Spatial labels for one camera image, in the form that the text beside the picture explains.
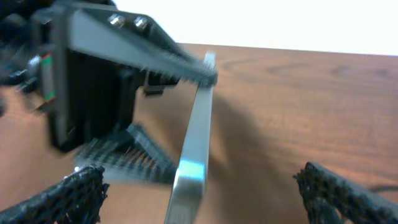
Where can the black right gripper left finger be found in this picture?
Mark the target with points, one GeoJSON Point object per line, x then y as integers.
{"type": "Point", "coordinates": [76, 199]}

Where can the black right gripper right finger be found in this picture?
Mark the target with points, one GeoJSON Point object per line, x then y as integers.
{"type": "Point", "coordinates": [330, 198]}

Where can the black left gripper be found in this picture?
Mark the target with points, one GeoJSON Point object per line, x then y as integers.
{"type": "Point", "coordinates": [92, 61]}

